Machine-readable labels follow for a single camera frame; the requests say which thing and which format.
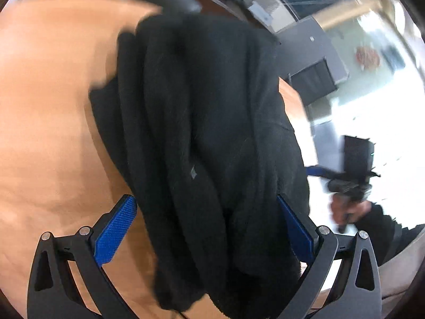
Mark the person's right hand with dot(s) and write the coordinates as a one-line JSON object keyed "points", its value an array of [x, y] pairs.
{"points": [[337, 207]]}

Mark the dark grey cabinet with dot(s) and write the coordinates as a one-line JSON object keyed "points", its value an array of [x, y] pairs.
{"points": [[305, 43]]}

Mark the black fleece jacket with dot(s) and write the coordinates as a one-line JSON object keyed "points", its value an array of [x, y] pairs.
{"points": [[206, 139]]}

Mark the white cardboard box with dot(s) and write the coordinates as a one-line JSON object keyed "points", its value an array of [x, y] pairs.
{"points": [[262, 11]]}

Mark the person's right forearm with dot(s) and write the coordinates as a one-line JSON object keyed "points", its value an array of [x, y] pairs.
{"points": [[388, 236]]}

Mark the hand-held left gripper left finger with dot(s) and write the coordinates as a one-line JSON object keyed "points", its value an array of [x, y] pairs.
{"points": [[116, 229]]}

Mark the round orange door decal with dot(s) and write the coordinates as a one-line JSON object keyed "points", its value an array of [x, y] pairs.
{"points": [[367, 58]]}

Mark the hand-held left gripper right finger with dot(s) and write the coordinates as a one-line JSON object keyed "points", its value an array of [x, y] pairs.
{"points": [[300, 236]]}

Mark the person's light grey clothing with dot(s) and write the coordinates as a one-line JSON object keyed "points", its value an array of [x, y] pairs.
{"points": [[398, 279]]}

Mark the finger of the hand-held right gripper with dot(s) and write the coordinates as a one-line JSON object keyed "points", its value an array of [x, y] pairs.
{"points": [[318, 171]]}

